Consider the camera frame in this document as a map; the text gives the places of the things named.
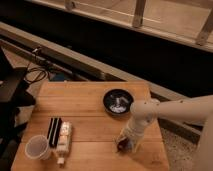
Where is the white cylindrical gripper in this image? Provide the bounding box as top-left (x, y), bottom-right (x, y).
top-left (115, 118), bottom-right (149, 153)

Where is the dark red pepper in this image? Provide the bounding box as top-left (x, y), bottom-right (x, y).
top-left (117, 139), bottom-right (131, 151)

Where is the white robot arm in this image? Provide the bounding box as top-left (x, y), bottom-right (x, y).
top-left (116, 95), bottom-right (213, 171)

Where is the black bowl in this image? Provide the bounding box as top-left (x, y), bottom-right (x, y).
top-left (103, 89), bottom-right (134, 116)

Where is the white plastic bottle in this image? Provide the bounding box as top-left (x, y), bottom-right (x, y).
top-left (56, 122), bottom-right (72, 165)

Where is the black white striped eraser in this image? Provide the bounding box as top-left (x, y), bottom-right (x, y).
top-left (47, 117), bottom-right (62, 148)

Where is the translucent plastic cup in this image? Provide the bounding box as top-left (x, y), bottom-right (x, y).
top-left (25, 135), bottom-right (51, 160)

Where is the black chair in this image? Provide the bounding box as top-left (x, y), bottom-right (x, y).
top-left (0, 47), bottom-right (36, 171)

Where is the wooden railing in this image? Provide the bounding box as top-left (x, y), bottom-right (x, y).
top-left (28, 0), bottom-right (213, 53)

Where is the black cable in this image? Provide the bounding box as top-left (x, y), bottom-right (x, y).
top-left (23, 47), bottom-right (58, 84)

